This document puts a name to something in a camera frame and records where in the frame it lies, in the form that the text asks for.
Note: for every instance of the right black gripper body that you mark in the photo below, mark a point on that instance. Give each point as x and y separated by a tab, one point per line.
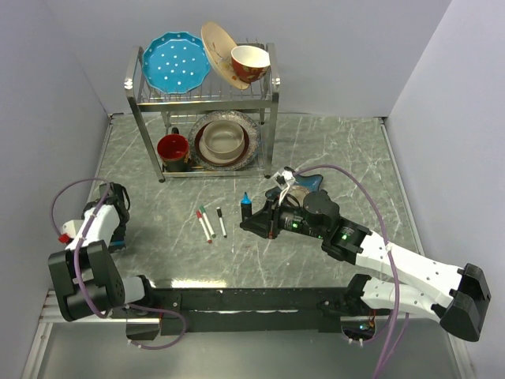
292	219

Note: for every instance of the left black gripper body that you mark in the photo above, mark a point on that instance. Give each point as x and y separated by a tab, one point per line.
117	234

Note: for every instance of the black blue highlighter marker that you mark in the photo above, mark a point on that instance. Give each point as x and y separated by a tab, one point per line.
246	207

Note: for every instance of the white pen with green tip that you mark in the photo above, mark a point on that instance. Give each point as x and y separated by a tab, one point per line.
207	221

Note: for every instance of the white pen with red tip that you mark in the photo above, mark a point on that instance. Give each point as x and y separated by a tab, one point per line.
203	224

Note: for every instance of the blue highlighter cap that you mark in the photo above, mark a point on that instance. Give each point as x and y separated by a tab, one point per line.
116	246

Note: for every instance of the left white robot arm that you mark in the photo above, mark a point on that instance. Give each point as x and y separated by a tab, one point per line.
84	276

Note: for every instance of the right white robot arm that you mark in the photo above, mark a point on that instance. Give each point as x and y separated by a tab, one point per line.
456	297

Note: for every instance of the blue star-shaped dish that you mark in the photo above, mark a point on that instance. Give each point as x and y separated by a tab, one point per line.
303	186

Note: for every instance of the red and black mug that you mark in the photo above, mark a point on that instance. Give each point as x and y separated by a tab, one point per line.
173	150

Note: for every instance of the ornate grey rimmed plate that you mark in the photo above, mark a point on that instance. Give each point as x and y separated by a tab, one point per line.
243	120

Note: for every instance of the dark red plate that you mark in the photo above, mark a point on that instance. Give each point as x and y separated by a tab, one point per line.
205	155

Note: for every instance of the beige ceramic bowl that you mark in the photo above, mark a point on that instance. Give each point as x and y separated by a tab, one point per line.
224	139

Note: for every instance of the steel two-tier dish rack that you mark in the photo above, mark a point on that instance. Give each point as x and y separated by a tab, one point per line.
260	101

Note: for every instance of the black base bar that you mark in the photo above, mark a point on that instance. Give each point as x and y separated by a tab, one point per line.
250	309

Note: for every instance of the blue polka dot plate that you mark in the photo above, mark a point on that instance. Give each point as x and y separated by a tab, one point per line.
175	63

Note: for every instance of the red floral bowl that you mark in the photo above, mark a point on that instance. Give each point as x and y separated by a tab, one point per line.
250	63

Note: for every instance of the cream floral plate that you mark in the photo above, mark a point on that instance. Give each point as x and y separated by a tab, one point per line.
218	46

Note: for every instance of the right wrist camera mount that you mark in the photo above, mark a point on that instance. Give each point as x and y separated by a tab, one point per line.
284	179

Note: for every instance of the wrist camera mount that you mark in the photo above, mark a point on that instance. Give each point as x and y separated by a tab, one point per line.
69	231
284	179

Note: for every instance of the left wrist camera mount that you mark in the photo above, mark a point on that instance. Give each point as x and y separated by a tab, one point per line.
69	231

